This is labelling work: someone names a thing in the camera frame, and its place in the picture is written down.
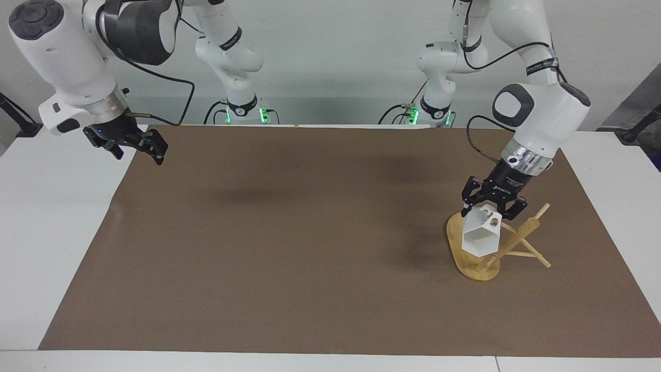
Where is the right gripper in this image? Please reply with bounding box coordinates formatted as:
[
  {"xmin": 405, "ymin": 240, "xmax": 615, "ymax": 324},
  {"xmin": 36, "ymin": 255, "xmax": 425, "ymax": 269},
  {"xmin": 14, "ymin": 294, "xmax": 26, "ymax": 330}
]
[{"xmin": 83, "ymin": 111, "xmax": 169, "ymax": 166}]

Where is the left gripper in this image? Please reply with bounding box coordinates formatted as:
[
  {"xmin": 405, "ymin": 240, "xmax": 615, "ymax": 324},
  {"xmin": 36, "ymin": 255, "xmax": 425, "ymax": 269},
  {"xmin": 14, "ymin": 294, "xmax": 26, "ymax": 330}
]
[{"xmin": 461, "ymin": 159, "xmax": 539, "ymax": 221}]

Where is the white hexagonal cup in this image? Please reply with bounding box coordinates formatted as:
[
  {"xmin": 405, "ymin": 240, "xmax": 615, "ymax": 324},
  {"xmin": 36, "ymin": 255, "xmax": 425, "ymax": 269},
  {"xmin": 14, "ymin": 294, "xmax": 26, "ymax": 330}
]
[{"xmin": 461, "ymin": 204, "xmax": 503, "ymax": 258}]

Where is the wooden cup rack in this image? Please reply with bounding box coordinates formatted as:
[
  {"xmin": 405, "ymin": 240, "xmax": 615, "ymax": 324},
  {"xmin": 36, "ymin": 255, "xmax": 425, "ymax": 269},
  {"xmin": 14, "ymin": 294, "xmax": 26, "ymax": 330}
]
[{"xmin": 446, "ymin": 203, "xmax": 552, "ymax": 282}]

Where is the black stand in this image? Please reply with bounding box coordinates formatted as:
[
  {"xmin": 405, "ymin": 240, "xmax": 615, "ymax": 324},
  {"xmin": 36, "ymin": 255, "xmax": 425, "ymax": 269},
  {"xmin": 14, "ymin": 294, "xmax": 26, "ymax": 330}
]
[
  {"xmin": 620, "ymin": 103, "xmax": 661, "ymax": 144},
  {"xmin": 0, "ymin": 92, "xmax": 44, "ymax": 138}
]

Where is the black cable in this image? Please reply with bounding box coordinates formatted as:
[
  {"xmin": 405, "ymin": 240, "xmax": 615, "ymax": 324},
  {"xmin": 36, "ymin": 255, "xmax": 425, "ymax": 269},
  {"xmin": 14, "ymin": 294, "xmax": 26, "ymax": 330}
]
[
  {"xmin": 203, "ymin": 100, "xmax": 228, "ymax": 125},
  {"xmin": 461, "ymin": 0, "xmax": 569, "ymax": 84},
  {"xmin": 378, "ymin": 103, "xmax": 415, "ymax": 125},
  {"xmin": 466, "ymin": 114, "xmax": 505, "ymax": 165},
  {"xmin": 95, "ymin": 0, "xmax": 197, "ymax": 128}
]

